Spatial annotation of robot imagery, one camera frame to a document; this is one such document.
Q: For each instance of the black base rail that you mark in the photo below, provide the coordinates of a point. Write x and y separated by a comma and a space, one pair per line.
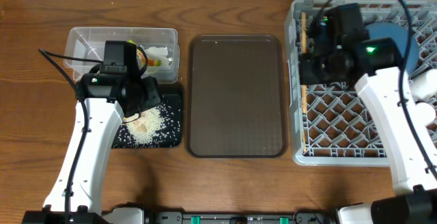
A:
208, 218

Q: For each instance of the pink plastic cup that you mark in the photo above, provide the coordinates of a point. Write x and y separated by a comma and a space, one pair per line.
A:
425, 112

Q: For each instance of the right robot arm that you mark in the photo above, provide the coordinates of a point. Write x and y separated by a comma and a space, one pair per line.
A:
343, 50

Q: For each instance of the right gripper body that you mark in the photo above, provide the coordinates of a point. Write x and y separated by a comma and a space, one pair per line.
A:
317, 70

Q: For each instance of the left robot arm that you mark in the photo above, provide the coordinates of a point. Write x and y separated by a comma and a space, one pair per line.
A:
112, 92

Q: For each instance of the clear plastic waste bin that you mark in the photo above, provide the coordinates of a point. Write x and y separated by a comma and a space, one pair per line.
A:
89, 42

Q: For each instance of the cream plastic cup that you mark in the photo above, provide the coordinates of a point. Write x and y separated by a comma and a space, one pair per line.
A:
423, 87

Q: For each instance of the grey dishwasher rack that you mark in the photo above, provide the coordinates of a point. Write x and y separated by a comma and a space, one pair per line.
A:
336, 129

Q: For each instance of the dark blue plate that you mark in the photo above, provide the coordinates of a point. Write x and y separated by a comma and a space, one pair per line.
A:
399, 35

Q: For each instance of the pile of rice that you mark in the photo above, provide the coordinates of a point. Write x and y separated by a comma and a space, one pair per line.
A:
160, 127

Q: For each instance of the brown serving tray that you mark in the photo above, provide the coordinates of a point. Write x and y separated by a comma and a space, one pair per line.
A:
236, 100

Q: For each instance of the black plastic tray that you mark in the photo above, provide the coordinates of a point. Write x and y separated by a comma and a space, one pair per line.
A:
172, 95

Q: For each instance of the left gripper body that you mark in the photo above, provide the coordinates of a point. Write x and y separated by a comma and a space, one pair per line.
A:
150, 95

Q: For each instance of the white tissue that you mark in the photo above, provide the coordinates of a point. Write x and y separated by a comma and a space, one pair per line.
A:
158, 57

